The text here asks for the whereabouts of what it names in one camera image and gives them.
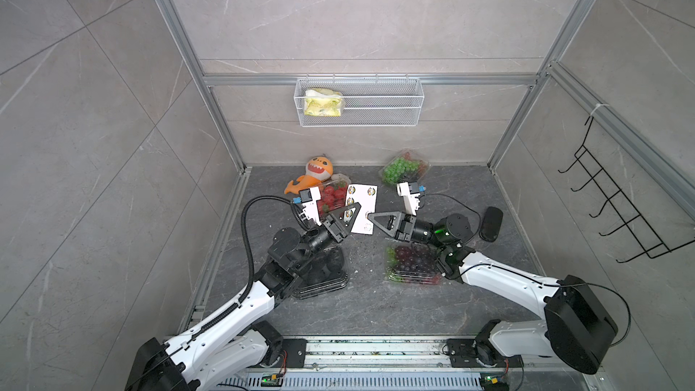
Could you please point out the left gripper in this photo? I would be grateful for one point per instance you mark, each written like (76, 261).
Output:
(340, 228)

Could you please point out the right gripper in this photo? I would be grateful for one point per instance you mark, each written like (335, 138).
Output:
(406, 227)

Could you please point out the white sticker sheet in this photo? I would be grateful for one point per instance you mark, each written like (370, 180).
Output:
(365, 195)

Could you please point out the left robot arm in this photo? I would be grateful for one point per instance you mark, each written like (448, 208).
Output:
(235, 336)

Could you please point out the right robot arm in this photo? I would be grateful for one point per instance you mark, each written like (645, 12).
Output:
(572, 325)

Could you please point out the black fruit box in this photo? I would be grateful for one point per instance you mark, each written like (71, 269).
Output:
(326, 274)

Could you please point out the strawberry box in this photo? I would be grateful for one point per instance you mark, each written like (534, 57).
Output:
(333, 194)

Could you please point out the purple grape box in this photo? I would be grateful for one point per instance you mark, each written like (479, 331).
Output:
(412, 263)

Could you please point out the orange shark plush toy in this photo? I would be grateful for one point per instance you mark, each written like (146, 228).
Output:
(318, 170)

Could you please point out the green grape box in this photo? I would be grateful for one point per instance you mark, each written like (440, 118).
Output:
(407, 166)

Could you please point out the black oval object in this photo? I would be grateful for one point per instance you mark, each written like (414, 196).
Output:
(491, 224)

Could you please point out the yellow packet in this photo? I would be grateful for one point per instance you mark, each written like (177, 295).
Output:
(323, 103)

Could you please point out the black hook rack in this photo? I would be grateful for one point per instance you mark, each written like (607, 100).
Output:
(630, 218)

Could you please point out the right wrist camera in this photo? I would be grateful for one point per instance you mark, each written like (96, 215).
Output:
(411, 193)

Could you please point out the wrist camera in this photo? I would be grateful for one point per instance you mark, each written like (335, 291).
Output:
(411, 193)
(306, 207)

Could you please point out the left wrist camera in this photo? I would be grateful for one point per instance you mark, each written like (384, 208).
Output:
(306, 207)

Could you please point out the white wire basket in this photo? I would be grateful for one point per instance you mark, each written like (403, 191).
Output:
(368, 101)

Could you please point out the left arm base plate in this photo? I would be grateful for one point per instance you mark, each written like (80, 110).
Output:
(290, 353)

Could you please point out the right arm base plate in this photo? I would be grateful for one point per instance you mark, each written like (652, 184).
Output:
(469, 352)

